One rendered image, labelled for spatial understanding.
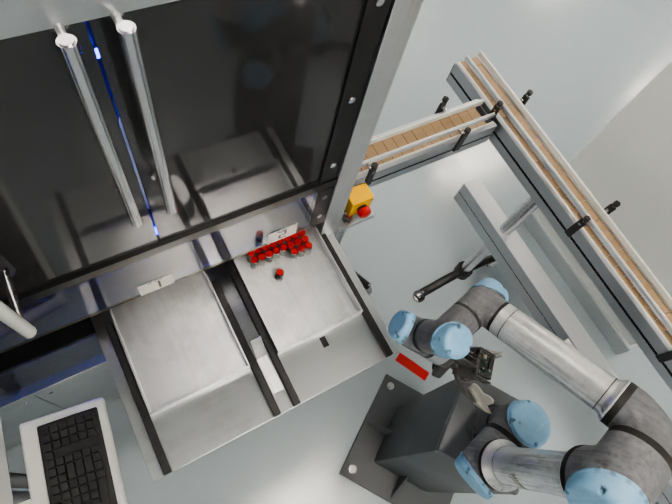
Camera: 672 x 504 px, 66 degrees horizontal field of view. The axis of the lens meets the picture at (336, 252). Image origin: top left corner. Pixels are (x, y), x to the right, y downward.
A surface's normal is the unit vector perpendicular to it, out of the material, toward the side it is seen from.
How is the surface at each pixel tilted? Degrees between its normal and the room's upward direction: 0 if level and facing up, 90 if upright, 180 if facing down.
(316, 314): 0
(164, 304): 0
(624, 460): 36
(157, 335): 0
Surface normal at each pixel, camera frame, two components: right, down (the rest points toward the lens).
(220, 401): 0.17, -0.40
